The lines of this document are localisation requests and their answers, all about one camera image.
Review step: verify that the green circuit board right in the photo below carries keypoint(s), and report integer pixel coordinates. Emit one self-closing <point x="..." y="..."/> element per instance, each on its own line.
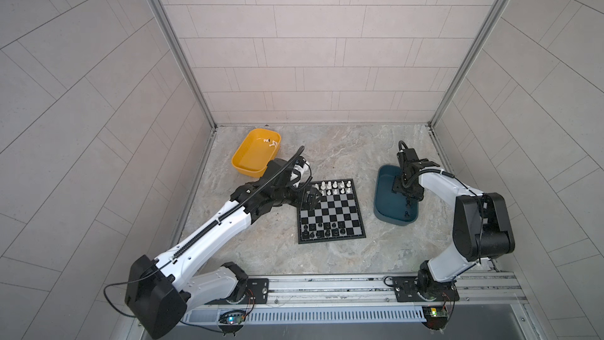
<point x="436" y="317"/>

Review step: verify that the teal plastic tub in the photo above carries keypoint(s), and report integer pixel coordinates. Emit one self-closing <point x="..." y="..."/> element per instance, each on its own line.
<point x="390" y="206"/>

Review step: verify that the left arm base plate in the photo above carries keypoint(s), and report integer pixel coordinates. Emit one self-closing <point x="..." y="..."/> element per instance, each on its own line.
<point x="256" y="288"/>

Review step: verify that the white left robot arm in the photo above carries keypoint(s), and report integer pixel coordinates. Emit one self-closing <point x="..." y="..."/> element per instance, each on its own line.
<point x="160" y="291"/>

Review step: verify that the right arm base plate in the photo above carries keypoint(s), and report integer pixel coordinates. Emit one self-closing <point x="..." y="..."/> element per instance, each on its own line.
<point x="415" y="288"/>

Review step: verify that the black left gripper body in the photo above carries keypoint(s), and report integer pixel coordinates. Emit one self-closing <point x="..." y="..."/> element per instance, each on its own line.
<point x="306" y="204"/>

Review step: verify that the black white chessboard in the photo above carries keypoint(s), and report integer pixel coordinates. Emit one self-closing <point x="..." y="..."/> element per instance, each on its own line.
<point x="336" y="217"/>

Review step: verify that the green circuit board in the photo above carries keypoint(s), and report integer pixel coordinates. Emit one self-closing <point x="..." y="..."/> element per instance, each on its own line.
<point x="235" y="317"/>
<point x="436" y="317"/>

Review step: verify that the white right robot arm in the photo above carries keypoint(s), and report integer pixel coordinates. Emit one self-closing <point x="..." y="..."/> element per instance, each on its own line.
<point x="481" y="227"/>

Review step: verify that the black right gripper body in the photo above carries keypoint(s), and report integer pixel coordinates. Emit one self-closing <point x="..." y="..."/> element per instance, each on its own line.
<point x="404" y="189"/>

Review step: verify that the yellow plastic tub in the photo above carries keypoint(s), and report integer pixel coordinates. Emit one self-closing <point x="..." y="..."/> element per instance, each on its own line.
<point x="253" y="155"/>

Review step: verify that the aluminium rail frame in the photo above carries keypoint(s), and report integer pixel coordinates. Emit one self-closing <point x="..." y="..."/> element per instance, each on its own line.
<point x="366" y="299"/>

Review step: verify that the green circuit board left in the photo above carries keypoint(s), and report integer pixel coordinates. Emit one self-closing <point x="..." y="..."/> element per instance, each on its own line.
<point x="235" y="317"/>

